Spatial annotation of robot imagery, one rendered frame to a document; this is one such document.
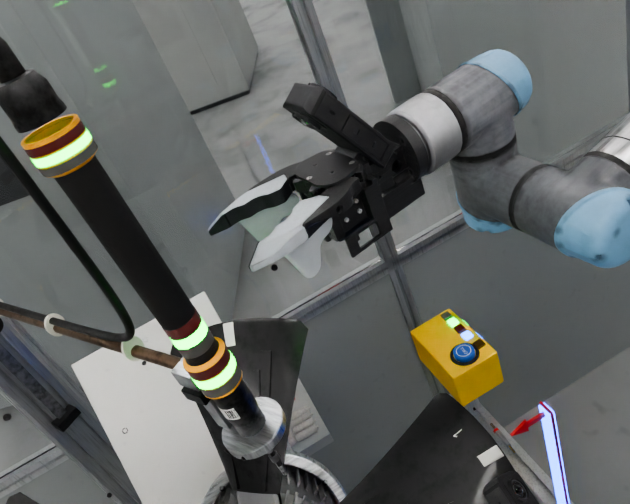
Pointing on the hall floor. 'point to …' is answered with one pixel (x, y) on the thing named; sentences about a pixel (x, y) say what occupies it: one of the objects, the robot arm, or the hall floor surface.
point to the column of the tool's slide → (89, 431)
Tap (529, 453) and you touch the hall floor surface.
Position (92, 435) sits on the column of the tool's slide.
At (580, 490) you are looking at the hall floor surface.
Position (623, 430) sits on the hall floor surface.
